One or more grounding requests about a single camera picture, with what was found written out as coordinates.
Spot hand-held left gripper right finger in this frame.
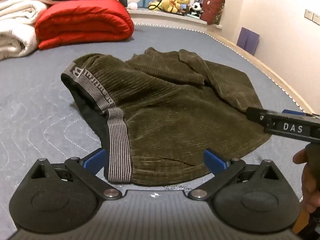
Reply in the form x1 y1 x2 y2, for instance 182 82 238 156
187 148 288 202

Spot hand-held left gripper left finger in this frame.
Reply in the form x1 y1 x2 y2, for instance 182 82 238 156
24 148 123 201

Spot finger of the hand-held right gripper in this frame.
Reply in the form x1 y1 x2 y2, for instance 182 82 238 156
281 109 320 118
246 107 270 131

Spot olive corduroy pants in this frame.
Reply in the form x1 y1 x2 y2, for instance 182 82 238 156
61 47 273 187

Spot person's right hand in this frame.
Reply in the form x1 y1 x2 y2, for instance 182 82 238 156
292 146 320 214

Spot purple board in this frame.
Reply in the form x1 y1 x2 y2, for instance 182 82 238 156
237 27 260 56

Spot grey quilted bed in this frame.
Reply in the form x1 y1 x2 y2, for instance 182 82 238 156
0 22 316 240

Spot dark red pillow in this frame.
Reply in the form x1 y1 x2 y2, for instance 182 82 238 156
200 0 226 26

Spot panda plush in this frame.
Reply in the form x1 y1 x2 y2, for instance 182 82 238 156
191 2 203 18

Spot white window ledge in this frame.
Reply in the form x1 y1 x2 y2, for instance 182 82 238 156
127 7 223 31

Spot red folded quilt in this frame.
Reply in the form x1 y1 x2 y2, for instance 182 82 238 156
35 0 135 50

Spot yellow bear plush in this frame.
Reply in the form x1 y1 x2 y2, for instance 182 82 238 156
161 0 179 13

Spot white folded blanket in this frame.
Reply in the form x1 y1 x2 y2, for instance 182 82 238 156
0 0 48 61

